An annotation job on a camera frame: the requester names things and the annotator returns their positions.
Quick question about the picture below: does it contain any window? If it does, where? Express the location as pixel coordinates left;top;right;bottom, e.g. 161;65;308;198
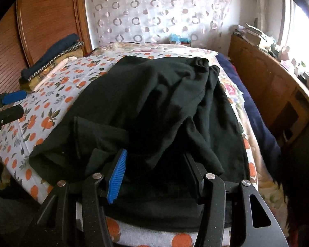
281;0;309;78

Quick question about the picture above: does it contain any yellow patterned folded cloth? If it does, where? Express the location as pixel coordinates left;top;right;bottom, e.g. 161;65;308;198
19;41;84;93

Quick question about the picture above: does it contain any wooden headboard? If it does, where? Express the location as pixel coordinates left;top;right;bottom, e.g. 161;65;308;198
0;0;93;101

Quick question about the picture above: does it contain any white circle pattern curtain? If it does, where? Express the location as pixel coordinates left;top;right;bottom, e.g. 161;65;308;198
84;0;232;49

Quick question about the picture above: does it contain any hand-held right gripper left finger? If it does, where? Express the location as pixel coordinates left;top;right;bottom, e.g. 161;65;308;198
23;148;128;247

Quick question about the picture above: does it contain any pile of papers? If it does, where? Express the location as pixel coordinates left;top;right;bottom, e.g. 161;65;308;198
233;23;271;49

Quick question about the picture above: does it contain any floral bedsheet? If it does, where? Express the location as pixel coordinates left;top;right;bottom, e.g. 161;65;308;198
93;41;289;237

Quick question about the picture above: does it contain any black t-shirt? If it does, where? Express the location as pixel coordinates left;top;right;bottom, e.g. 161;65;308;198
28;56;250;233

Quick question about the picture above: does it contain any navy blanket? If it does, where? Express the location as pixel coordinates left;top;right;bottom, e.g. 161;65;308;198
216;53;282;155

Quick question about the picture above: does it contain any navy folded cloth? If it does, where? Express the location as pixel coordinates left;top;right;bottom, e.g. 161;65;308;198
21;33;79;79

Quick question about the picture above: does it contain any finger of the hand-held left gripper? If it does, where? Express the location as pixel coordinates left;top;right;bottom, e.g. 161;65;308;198
0;105;25;135
0;91;28;108

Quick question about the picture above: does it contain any orange fruit print bed cover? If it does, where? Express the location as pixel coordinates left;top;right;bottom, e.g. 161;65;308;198
0;53;259;247

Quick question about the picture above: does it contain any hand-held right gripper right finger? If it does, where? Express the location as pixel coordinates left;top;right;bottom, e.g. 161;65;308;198
183;153;290;247

